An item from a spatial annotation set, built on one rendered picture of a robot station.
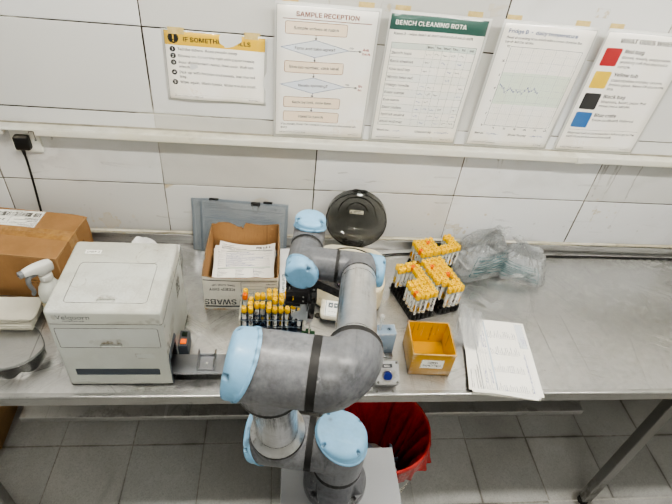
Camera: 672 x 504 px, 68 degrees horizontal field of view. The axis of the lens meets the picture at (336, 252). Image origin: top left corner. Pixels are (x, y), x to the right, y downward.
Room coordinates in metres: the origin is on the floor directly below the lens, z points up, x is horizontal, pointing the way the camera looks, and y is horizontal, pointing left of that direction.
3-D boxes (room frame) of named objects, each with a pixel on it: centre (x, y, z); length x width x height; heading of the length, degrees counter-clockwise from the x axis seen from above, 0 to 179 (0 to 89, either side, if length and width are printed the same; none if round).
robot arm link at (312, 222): (0.95, 0.07, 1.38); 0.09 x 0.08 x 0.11; 179
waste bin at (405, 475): (1.05, -0.26, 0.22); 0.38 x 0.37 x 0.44; 99
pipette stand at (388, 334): (1.04, -0.16, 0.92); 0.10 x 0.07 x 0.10; 101
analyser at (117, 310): (0.94, 0.56, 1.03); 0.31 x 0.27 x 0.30; 99
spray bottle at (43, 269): (0.99, 0.83, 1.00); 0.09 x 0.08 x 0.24; 9
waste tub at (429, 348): (1.03, -0.32, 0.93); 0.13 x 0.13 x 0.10; 6
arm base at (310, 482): (0.58, -0.07, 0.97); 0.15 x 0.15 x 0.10
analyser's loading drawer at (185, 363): (0.88, 0.35, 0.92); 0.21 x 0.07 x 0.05; 99
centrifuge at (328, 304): (1.27, -0.06, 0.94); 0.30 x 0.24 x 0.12; 0
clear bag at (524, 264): (1.52, -0.72, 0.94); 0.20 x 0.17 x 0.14; 71
